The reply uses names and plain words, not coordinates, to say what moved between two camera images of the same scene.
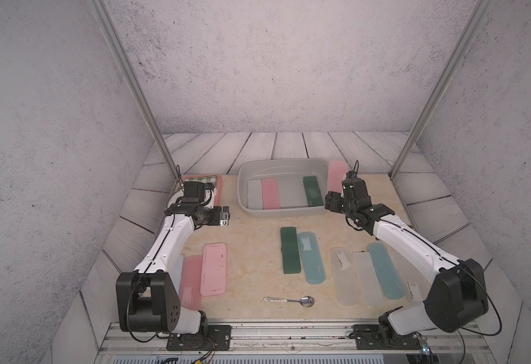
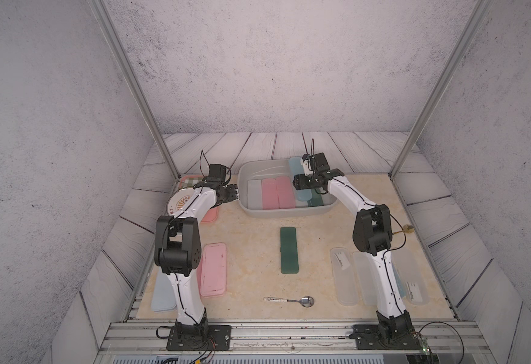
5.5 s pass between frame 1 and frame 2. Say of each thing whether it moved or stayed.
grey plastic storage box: stayed
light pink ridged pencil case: stayed
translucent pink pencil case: moved
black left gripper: moved
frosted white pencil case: stayed
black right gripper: moved
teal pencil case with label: moved
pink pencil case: stayed
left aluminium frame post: stayed
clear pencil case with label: stayed
